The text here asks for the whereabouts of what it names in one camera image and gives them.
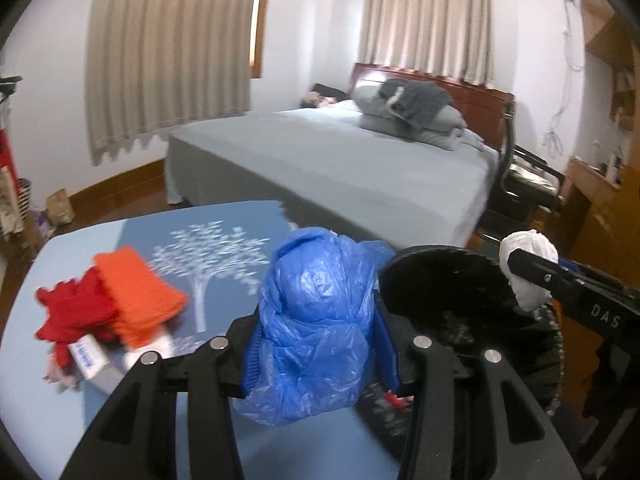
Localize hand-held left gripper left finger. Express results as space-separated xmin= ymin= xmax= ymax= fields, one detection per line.
xmin=59 ymin=316 xmax=263 ymax=480

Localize dark grey clothing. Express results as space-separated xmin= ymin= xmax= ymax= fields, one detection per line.
xmin=378 ymin=79 xmax=453 ymax=126

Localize grey pillows and clothes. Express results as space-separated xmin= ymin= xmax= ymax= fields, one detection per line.
xmin=348 ymin=62 xmax=516 ymax=152

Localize black office chair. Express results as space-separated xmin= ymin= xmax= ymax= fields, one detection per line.
xmin=475 ymin=100 xmax=563 ymax=247

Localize white and blue box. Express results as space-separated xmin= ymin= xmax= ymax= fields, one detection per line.
xmin=70 ymin=335 xmax=126 ymax=396

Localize wide beige curtain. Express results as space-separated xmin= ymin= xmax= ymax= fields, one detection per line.
xmin=84 ymin=0 xmax=262 ymax=167

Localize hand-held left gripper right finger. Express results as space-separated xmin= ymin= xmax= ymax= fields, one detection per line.
xmin=372 ymin=297 xmax=583 ymax=480

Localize white cloth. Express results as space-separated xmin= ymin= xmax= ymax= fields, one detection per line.
xmin=498 ymin=230 xmax=560 ymax=312

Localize beige printed bag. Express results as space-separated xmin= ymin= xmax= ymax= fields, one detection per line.
xmin=0 ymin=165 xmax=32 ymax=238

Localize narrow beige curtain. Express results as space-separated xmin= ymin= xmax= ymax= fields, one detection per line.
xmin=359 ymin=0 xmax=493 ymax=86

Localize white wall cable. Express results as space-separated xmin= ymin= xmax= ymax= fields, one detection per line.
xmin=544 ymin=0 xmax=586 ymax=157

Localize brown paper bag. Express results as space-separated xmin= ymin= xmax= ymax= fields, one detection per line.
xmin=46 ymin=188 xmax=76 ymax=226

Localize blue tree print mat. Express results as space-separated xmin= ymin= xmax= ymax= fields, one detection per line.
xmin=0 ymin=200 xmax=416 ymax=480

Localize wooden window frame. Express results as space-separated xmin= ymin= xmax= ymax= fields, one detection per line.
xmin=248 ymin=0 xmax=273 ymax=79

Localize red knit cloth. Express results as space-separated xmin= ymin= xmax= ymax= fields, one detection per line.
xmin=34 ymin=266 xmax=122 ymax=361

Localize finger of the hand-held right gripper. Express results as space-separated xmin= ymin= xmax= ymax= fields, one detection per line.
xmin=507 ymin=247 xmax=577 ymax=302

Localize black round bin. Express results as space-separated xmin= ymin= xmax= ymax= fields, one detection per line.
xmin=377 ymin=245 xmax=566 ymax=421

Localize orange knit cloth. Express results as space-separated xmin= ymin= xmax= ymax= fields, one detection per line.
xmin=93 ymin=246 xmax=190 ymax=348

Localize hanging red garment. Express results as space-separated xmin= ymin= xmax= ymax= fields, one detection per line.
xmin=0 ymin=127 xmax=17 ymax=183

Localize blue plastic bag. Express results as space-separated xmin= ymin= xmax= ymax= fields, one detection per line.
xmin=231 ymin=227 xmax=396 ymax=427

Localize wooden desk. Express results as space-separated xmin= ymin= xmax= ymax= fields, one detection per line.
xmin=557 ymin=155 xmax=640 ymax=273

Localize wooden wall shelf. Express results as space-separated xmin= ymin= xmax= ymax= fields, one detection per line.
xmin=582 ymin=0 xmax=640 ymax=121

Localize dark bundle on bed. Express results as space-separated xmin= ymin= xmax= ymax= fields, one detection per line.
xmin=300 ymin=82 xmax=348 ymax=110

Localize bed with grey sheet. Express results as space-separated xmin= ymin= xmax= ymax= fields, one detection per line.
xmin=165 ymin=100 xmax=501 ymax=250

